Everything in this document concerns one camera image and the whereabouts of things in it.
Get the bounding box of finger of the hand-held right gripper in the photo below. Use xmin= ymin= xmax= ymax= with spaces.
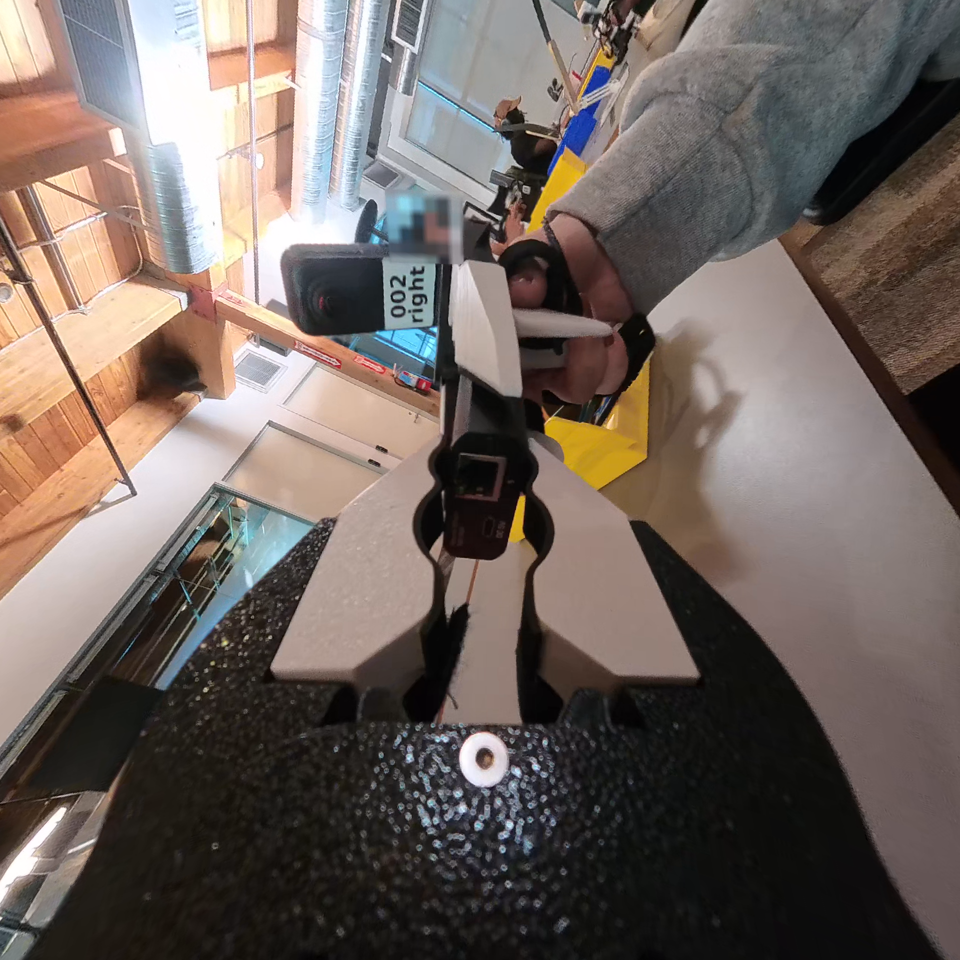
xmin=448 ymin=260 xmax=525 ymax=400

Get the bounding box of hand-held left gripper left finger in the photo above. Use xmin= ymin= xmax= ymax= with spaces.
xmin=270 ymin=446 xmax=451 ymax=693

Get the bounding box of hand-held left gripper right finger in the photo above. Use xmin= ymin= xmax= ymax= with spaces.
xmin=521 ymin=446 xmax=702 ymax=695

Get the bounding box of black ethernet port adapter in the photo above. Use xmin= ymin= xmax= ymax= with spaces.
xmin=437 ymin=373 xmax=538 ymax=562

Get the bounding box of yellow plastic bin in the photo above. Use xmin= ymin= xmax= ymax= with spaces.
xmin=543 ymin=358 xmax=651 ymax=490

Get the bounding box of person's right forearm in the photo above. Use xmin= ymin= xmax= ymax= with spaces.
xmin=549 ymin=0 xmax=960 ymax=316

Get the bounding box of person's right hand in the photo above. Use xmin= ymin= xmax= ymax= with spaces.
xmin=510 ymin=214 xmax=642 ymax=405

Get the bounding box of wooden support beam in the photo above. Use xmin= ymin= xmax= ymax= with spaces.
xmin=213 ymin=288 xmax=444 ymax=415

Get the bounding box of white door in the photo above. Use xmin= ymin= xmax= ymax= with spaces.
xmin=279 ymin=358 xmax=444 ymax=455
xmin=223 ymin=420 xmax=402 ymax=498

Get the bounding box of stack of blue bins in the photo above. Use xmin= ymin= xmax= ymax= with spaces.
xmin=561 ymin=52 xmax=625 ymax=155

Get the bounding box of grey ceiling air unit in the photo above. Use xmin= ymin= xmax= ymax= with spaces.
xmin=58 ymin=0 xmax=215 ymax=147

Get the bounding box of white wall vent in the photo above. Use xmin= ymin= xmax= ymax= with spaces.
xmin=234 ymin=347 xmax=291 ymax=393

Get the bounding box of silver spiral air duct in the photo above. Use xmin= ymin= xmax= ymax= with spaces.
xmin=291 ymin=0 xmax=354 ymax=224
xmin=144 ymin=138 xmax=228 ymax=276
xmin=330 ymin=0 xmax=393 ymax=215

